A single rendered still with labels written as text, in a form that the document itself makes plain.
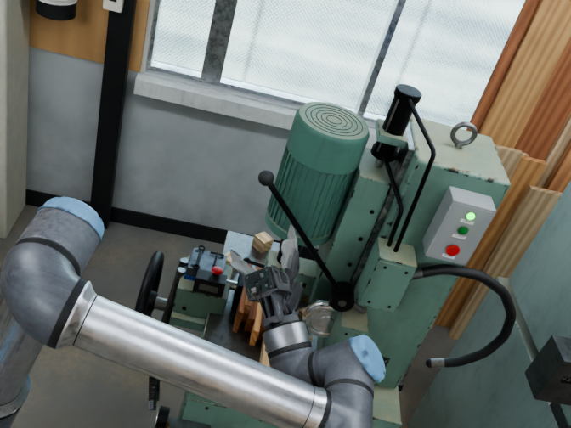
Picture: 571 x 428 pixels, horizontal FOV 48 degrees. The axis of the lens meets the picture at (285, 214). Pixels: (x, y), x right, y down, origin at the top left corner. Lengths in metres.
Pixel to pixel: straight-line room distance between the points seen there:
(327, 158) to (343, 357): 0.45
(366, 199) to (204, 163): 1.72
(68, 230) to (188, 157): 2.04
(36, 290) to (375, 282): 0.77
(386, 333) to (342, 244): 0.29
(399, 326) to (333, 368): 0.54
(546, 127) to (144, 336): 2.36
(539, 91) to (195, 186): 1.63
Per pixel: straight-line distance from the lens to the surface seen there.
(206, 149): 3.07
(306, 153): 1.41
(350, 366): 1.18
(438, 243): 1.44
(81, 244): 1.11
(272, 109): 2.89
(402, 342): 1.74
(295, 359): 1.25
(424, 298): 1.63
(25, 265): 1.05
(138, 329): 1.03
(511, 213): 3.08
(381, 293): 1.50
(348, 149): 1.40
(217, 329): 1.70
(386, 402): 1.84
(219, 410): 1.81
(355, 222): 1.52
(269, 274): 1.27
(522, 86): 2.90
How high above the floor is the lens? 2.13
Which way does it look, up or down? 35 degrees down
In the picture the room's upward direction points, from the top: 18 degrees clockwise
